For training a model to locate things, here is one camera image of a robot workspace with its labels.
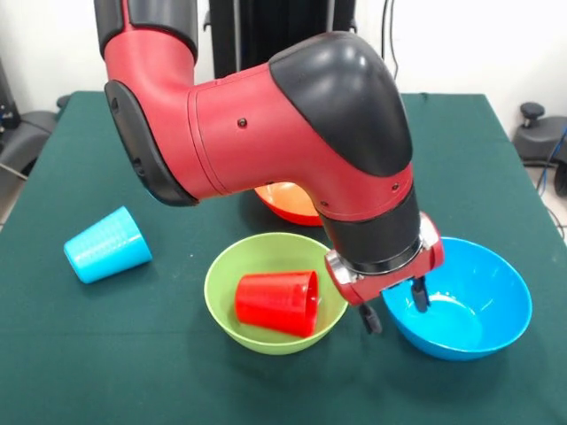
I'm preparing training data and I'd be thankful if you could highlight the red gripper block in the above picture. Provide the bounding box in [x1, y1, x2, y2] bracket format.
[323, 211, 446, 336]

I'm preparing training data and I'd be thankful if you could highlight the blue bowl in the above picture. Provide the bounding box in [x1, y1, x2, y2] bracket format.
[381, 236, 533, 362]

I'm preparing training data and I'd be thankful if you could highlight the red cup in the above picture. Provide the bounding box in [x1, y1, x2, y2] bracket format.
[234, 269, 320, 338]

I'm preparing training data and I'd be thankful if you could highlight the orange bowl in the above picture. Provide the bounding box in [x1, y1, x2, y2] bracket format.
[254, 182, 324, 228]

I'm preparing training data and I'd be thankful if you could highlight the green bowl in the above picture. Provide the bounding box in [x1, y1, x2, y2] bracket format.
[203, 232, 350, 356]

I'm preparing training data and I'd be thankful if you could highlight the blue cup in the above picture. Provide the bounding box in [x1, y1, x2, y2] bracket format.
[63, 205, 153, 285]

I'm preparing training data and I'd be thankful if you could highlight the dark green table cloth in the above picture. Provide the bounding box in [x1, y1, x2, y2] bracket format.
[0, 90, 567, 425]

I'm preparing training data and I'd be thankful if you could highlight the black chair base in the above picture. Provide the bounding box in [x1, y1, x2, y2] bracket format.
[0, 57, 72, 178]
[512, 102, 567, 167]

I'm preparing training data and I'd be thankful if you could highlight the black wall cable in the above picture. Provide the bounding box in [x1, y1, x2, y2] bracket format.
[379, 0, 400, 79]

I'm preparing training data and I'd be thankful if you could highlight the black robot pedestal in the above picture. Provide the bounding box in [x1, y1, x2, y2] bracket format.
[194, 0, 358, 79]

